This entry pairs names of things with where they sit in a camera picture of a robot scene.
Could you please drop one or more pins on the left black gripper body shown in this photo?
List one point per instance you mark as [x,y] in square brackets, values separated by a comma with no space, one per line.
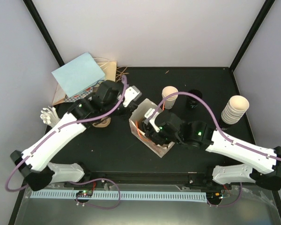
[127,113]

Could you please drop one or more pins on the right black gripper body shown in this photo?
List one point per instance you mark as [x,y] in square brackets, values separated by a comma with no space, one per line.
[152,135]

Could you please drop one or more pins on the cream bear paper bag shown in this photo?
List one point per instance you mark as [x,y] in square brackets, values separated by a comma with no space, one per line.
[142,130]

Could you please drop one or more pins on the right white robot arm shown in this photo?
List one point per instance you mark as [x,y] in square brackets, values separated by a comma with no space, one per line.
[257,165]

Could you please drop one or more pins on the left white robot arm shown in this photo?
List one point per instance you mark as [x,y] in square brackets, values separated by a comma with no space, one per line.
[34,163]

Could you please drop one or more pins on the brown kraft paper bag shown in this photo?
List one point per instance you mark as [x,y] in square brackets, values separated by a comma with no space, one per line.
[109,68]

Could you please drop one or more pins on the light blue paper bag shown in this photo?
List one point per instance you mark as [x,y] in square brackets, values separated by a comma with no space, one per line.
[78,74]

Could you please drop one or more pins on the white plastic cutlery bunch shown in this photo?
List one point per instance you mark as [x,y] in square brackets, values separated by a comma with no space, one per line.
[49,116]

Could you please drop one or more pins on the stack of white cups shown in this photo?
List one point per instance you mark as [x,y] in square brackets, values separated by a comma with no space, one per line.
[234,110]

